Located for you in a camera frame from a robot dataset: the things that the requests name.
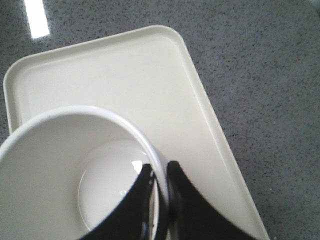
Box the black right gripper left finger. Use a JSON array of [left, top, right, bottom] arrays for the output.
[[82, 164, 154, 240]]

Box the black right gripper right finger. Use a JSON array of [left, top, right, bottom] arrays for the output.
[[166, 160, 250, 240]]

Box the white smiley mug black handle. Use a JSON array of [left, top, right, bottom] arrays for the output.
[[0, 106, 169, 240]]

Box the cream rectangular plastic tray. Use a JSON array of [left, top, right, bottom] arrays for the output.
[[3, 25, 269, 240]]

